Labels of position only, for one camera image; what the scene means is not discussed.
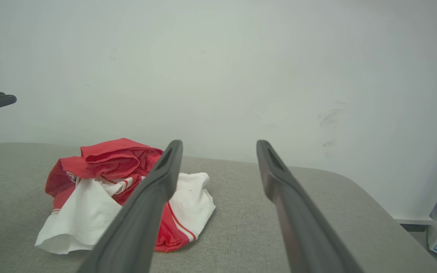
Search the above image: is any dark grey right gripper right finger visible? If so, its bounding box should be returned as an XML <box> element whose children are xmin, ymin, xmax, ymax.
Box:
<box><xmin>256</xmin><ymin>140</ymin><xmax>364</xmax><ymax>273</ymax></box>

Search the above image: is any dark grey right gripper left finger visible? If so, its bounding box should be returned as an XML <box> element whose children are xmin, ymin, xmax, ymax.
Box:
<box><xmin>76</xmin><ymin>140</ymin><xmax>183</xmax><ymax>273</ymax></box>

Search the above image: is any red and white basketball jersey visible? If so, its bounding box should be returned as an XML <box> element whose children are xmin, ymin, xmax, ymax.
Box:
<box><xmin>35</xmin><ymin>138</ymin><xmax>217</xmax><ymax>255</ymax></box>

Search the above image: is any white baseboard strip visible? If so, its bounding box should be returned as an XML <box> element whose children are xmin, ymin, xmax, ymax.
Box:
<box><xmin>393</xmin><ymin>217</ymin><xmax>434</xmax><ymax>225</ymax></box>

